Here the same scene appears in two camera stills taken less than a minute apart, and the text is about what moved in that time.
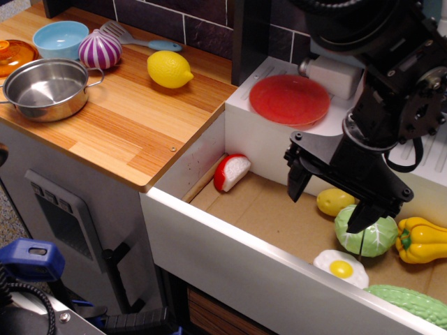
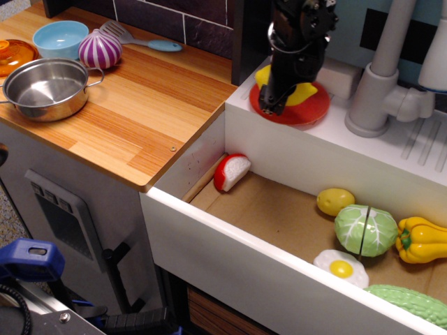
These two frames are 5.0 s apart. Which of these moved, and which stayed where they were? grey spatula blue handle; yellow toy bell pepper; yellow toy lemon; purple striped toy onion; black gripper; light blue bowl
Moved: black gripper; yellow toy lemon
Stayed: purple striped toy onion; grey spatula blue handle; light blue bowl; yellow toy bell pepper
